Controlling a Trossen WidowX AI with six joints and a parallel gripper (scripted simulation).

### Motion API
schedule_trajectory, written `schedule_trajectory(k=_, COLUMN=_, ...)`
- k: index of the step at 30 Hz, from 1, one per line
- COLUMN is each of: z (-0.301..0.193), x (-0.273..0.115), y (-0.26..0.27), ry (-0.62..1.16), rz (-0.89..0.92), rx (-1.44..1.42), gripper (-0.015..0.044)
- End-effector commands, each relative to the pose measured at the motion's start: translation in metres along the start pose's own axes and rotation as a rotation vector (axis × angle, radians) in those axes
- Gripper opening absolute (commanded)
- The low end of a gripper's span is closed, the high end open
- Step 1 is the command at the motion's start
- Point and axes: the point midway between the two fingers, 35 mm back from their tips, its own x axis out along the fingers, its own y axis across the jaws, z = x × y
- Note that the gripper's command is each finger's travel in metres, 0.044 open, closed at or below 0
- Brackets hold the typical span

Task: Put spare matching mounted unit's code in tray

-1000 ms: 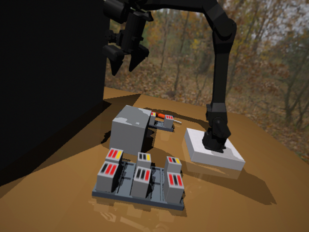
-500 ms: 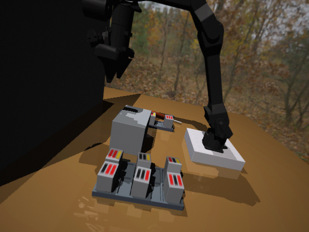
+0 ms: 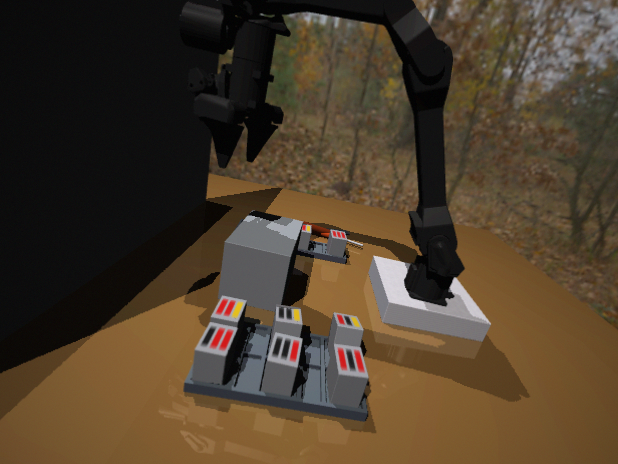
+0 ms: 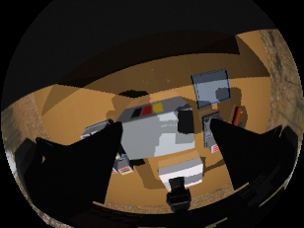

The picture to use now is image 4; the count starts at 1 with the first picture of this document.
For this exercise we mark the large black wall panel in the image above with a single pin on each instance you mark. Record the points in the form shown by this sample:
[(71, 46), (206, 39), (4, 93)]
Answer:
[(68, 32)]

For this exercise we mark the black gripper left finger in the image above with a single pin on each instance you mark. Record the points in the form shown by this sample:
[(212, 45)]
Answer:
[(88, 162)]

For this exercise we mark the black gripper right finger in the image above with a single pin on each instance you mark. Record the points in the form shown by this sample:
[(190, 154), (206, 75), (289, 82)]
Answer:
[(242, 149)]

